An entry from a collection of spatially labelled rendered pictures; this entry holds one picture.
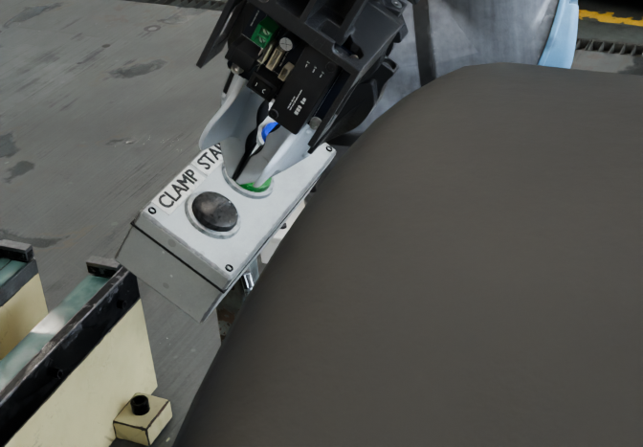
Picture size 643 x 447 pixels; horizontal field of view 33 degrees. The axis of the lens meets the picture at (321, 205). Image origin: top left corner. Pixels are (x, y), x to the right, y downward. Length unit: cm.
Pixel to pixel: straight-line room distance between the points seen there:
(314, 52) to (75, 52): 121
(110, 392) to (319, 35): 48
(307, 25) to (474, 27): 51
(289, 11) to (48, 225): 78
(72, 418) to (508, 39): 49
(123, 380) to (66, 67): 80
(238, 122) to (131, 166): 72
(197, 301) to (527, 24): 45
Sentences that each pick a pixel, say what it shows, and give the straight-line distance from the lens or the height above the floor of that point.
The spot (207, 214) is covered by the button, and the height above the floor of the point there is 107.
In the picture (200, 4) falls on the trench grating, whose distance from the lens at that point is 424.
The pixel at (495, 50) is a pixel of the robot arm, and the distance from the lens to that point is 101.
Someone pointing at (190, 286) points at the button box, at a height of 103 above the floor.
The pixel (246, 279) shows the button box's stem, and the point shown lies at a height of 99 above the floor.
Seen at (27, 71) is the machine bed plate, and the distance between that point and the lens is 166.
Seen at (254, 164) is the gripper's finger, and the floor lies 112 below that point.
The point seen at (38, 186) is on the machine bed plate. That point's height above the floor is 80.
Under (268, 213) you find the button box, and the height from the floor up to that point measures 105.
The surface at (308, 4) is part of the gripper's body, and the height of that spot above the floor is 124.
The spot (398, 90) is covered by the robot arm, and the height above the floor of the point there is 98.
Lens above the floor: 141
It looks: 31 degrees down
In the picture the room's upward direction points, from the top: 5 degrees counter-clockwise
